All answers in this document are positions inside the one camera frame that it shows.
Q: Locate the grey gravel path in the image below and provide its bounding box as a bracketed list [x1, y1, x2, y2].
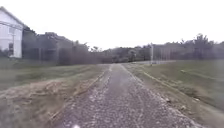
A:
[49, 62, 205, 128]

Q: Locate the pale pole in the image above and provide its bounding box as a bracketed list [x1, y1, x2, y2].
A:
[149, 42, 155, 65]

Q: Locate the row of trees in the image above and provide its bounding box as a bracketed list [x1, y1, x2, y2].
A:
[20, 25, 224, 66]

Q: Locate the grass field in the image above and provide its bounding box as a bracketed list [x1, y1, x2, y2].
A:
[121, 59, 224, 128]

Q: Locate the grass verge with bare earth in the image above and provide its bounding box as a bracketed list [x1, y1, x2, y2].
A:
[0, 59, 111, 128]

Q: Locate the white building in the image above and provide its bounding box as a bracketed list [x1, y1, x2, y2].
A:
[0, 6, 26, 60]

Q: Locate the wire fence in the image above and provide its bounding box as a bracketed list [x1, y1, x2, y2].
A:
[146, 43, 224, 63]

